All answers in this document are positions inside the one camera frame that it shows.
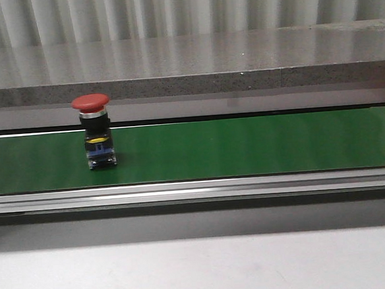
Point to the red mushroom push button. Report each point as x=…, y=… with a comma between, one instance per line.
x=98, y=141

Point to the green conveyor belt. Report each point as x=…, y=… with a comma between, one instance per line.
x=249, y=146

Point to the grey speckled stone counter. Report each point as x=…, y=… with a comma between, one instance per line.
x=293, y=68

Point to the white pleated curtain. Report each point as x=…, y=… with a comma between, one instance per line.
x=47, y=22

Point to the aluminium conveyor frame rail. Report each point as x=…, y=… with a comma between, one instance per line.
x=195, y=191

